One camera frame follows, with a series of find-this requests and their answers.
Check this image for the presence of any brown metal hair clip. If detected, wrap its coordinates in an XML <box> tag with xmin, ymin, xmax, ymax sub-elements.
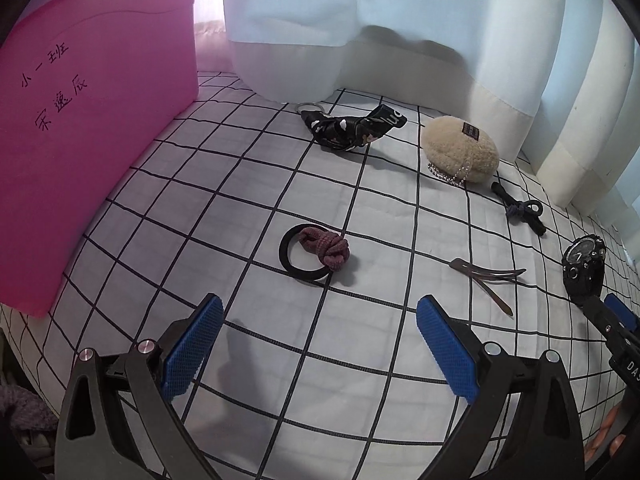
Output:
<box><xmin>449</xmin><ymin>257</ymin><xmax>528</xmax><ymax>317</ymax></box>

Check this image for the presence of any black wrist watch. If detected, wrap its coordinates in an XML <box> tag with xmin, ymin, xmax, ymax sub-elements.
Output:
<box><xmin>560</xmin><ymin>236</ymin><xmax>608</xmax><ymax>308</ymax></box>

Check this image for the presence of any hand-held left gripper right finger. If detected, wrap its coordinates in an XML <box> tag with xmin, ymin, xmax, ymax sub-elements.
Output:
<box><xmin>417</xmin><ymin>295</ymin><xmax>585</xmax><ymax>480</ymax></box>

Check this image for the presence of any grey knitted cloth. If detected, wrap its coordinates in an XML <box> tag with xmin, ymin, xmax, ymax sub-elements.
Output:
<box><xmin>0</xmin><ymin>385</ymin><xmax>58</xmax><ymax>441</ymax></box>

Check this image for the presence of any pink plastic basin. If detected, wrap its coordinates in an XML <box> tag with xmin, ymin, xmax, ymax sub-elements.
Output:
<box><xmin>0</xmin><ymin>0</ymin><xmax>201</xmax><ymax>318</ymax></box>

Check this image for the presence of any white checked tablecloth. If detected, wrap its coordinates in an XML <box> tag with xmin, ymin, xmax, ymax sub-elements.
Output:
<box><xmin>0</xmin><ymin>72</ymin><xmax>640</xmax><ymax>480</ymax></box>

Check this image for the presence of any black bow hair tie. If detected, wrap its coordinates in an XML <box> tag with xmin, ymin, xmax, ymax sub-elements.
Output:
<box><xmin>490</xmin><ymin>181</ymin><xmax>547</xmax><ymax>236</ymax></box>

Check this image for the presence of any cream thick curtain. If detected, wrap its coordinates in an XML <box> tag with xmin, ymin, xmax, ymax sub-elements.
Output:
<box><xmin>520</xmin><ymin>0</ymin><xmax>640</xmax><ymax>221</ymax></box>

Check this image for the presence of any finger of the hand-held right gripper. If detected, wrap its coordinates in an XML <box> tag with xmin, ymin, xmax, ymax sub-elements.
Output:
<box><xmin>581</xmin><ymin>296</ymin><xmax>640</xmax><ymax>361</ymax></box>
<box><xmin>604</xmin><ymin>293</ymin><xmax>640</xmax><ymax>335</ymax></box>

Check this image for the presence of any person's right hand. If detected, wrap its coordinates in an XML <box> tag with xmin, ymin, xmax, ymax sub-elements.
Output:
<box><xmin>585</xmin><ymin>405</ymin><xmax>628</xmax><ymax>471</ymax></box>

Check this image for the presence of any black printed ribbon hair tie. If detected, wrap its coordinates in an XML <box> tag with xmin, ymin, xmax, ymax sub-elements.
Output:
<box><xmin>294</xmin><ymin>101</ymin><xmax>408</xmax><ymax>153</ymax></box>

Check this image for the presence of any pale sheer curtain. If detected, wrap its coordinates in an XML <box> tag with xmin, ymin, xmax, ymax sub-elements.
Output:
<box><xmin>192</xmin><ymin>0</ymin><xmax>546</xmax><ymax>161</ymax></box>

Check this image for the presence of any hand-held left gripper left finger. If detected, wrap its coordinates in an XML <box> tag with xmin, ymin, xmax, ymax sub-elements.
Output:
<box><xmin>54</xmin><ymin>294</ymin><xmax>224</xmax><ymax>480</ymax></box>

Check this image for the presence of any black hair tie pink knot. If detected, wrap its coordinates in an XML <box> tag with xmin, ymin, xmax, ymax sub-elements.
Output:
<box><xmin>279</xmin><ymin>223</ymin><xmax>350</xmax><ymax>283</ymax></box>

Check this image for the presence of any beige plush pouch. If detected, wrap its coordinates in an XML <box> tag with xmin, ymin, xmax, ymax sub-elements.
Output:
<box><xmin>420</xmin><ymin>116</ymin><xmax>501</xmax><ymax>190</ymax></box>

